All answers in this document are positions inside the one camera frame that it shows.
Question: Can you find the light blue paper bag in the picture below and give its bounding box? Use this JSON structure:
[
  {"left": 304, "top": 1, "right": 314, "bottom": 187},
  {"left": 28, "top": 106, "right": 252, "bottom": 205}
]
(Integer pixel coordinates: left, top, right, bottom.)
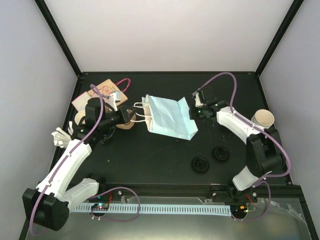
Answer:
[{"left": 133, "top": 94, "right": 198, "bottom": 141}]

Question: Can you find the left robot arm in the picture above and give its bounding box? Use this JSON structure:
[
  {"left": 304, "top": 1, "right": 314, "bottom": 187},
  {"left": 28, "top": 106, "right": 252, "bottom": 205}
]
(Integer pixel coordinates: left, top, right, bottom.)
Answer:
[{"left": 22, "top": 98, "right": 136, "bottom": 232}]

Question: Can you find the right paper cup stack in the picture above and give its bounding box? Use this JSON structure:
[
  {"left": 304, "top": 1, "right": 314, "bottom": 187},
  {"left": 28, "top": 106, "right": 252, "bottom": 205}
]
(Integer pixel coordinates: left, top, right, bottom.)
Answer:
[{"left": 251, "top": 109, "right": 275, "bottom": 129}]

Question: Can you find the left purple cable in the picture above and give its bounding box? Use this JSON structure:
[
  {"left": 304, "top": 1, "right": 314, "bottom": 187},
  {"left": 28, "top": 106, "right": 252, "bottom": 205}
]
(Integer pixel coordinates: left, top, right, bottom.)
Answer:
[{"left": 28, "top": 83, "right": 111, "bottom": 236}]

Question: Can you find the brown Cakes paper bag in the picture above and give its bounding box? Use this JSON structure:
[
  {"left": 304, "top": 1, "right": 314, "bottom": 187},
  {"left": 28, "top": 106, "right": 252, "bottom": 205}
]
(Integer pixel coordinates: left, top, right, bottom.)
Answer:
[{"left": 96, "top": 78, "right": 131, "bottom": 105}]

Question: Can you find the paper cup stack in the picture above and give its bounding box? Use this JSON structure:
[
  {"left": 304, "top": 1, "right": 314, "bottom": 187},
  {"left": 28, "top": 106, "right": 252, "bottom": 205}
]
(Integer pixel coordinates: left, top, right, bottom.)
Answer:
[
  {"left": 251, "top": 109, "right": 275, "bottom": 129},
  {"left": 74, "top": 110, "right": 86, "bottom": 126}
]

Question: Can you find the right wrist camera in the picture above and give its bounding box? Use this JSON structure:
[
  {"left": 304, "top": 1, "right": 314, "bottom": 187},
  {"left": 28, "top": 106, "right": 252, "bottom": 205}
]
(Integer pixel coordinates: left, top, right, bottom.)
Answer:
[{"left": 191, "top": 86, "right": 215, "bottom": 108}]

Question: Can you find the black right frame post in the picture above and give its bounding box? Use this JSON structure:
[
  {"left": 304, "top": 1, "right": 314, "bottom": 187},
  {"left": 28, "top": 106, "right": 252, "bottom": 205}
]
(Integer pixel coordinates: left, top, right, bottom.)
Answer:
[{"left": 255, "top": 0, "right": 304, "bottom": 77}]

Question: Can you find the left paper cup stack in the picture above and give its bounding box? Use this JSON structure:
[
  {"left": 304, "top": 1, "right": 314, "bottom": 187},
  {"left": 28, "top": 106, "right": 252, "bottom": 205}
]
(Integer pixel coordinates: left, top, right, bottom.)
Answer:
[{"left": 74, "top": 110, "right": 86, "bottom": 126}]

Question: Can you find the black left frame post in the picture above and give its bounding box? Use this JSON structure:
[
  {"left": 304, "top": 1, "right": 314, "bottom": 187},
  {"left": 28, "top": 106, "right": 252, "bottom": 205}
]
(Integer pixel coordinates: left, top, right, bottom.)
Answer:
[{"left": 34, "top": 0, "right": 82, "bottom": 77}]

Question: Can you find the black frame post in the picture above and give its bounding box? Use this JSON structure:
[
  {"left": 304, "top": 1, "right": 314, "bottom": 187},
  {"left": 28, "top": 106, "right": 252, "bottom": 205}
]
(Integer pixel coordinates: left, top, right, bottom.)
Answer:
[
  {"left": 34, "top": 0, "right": 82, "bottom": 77},
  {"left": 255, "top": 0, "right": 304, "bottom": 77}
]

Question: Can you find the white pink-edged napkin pack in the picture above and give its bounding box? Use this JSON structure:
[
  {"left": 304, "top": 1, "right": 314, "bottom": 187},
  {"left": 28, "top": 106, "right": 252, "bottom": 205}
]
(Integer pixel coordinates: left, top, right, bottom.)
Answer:
[{"left": 71, "top": 91, "right": 91, "bottom": 112}]

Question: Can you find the black coffee lid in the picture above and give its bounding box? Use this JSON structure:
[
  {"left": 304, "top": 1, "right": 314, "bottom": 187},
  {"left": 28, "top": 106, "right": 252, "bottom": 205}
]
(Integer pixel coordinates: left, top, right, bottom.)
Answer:
[
  {"left": 191, "top": 157, "right": 210, "bottom": 175},
  {"left": 212, "top": 146, "right": 230, "bottom": 163}
]

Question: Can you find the purple cable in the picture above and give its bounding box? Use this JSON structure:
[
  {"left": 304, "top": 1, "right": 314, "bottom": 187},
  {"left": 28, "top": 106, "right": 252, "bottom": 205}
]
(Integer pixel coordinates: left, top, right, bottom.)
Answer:
[
  {"left": 28, "top": 83, "right": 111, "bottom": 236},
  {"left": 197, "top": 72, "right": 292, "bottom": 179}
]

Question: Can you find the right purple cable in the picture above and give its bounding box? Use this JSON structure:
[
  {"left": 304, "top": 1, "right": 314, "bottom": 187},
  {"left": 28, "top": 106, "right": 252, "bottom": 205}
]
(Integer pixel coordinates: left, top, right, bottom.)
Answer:
[{"left": 197, "top": 72, "right": 292, "bottom": 179}]

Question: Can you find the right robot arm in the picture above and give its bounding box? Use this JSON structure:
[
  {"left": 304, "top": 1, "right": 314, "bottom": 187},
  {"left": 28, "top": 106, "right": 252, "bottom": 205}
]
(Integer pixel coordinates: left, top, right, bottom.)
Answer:
[{"left": 189, "top": 101, "right": 291, "bottom": 192}]

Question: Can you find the brown pulp cup carrier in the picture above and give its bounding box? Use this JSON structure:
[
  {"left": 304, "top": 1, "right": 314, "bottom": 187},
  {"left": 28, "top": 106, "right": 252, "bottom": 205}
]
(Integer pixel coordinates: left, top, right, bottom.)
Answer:
[{"left": 116, "top": 114, "right": 137, "bottom": 130}]

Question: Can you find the light blue slotted cable duct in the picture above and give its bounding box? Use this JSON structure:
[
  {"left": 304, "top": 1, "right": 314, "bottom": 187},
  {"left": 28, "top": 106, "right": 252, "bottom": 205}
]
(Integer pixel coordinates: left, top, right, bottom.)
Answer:
[{"left": 72, "top": 203, "right": 232, "bottom": 217}]

